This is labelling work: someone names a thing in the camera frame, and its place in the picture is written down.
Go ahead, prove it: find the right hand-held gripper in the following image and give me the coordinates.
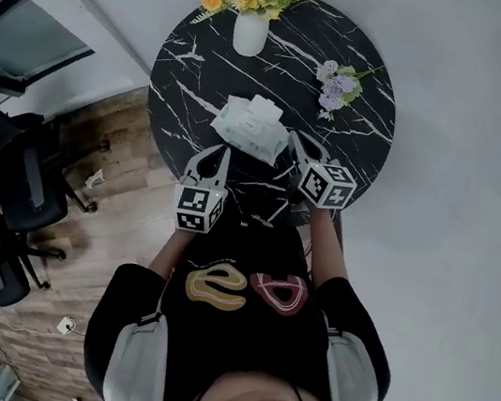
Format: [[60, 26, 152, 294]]
[[273, 129, 366, 235]]

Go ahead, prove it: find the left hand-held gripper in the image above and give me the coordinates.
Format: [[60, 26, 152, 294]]
[[168, 137, 236, 239]]

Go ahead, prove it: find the white wet wipes pack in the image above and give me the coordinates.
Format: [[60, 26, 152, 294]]
[[204, 87, 296, 170]]

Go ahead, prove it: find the person's right forearm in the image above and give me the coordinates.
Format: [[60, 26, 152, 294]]
[[296, 203, 360, 294]]

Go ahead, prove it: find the person's left forearm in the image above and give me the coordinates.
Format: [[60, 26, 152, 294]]
[[145, 224, 197, 286]]

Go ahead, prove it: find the purple flower sprig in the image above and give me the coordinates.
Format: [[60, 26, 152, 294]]
[[307, 54, 386, 131]]

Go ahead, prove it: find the crumpled white paper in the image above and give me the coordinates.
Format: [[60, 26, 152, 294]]
[[83, 165, 107, 191]]

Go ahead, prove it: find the white ribbed vase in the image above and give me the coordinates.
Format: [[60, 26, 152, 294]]
[[228, 9, 273, 61]]

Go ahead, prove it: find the person's black printed shirt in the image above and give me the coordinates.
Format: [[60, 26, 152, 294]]
[[73, 193, 415, 401]]

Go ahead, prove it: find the black office chair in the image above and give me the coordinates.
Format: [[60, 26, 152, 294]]
[[0, 209, 64, 319], [0, 107, 113, 267]]

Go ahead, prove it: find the white power strip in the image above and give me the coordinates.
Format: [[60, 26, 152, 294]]
[[55, 315, 78, 337]]

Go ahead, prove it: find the dark glass desk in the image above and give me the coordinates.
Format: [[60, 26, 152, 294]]
[[0, 0, 105, 109]]

